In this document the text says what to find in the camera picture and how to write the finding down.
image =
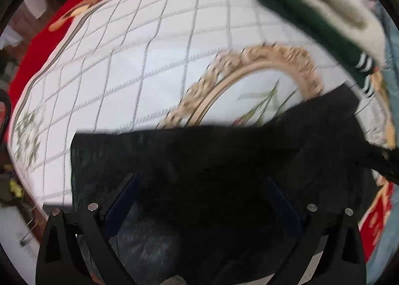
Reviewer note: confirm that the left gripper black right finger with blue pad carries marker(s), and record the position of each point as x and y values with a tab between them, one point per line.
319	217

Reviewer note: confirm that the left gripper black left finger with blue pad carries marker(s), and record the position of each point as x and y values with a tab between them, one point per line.
60	260

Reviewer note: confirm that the black jacket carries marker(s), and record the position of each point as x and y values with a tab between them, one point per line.
225	204

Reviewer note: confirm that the red floral blanket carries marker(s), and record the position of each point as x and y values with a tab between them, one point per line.
46	32

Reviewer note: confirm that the light blue duvet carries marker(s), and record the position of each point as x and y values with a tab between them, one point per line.
385	255

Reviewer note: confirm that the green folded sweater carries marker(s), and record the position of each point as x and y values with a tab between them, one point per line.
359	64

